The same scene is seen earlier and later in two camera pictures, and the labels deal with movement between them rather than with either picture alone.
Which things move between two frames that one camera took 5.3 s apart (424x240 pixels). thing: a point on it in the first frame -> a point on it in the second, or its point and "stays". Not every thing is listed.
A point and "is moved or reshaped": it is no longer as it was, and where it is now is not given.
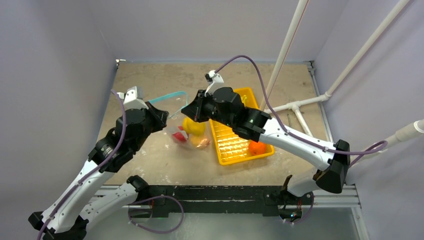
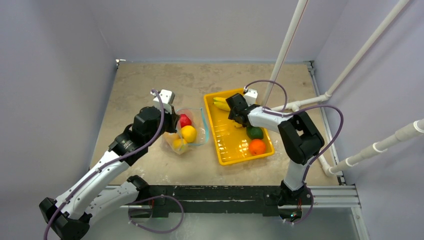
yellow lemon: [193, 127] -> [189, 133]
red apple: [179, 136] -> [184, 120]
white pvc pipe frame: [414, 128] stays
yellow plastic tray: [233, 148] stays
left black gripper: [158, 115] -> [173, 118]
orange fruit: [256, 148] stays
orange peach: [203, 143] -> [178, 143]
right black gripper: [199, 107] -> [233, 110]
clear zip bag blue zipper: [184, 131] is moved or reshaped
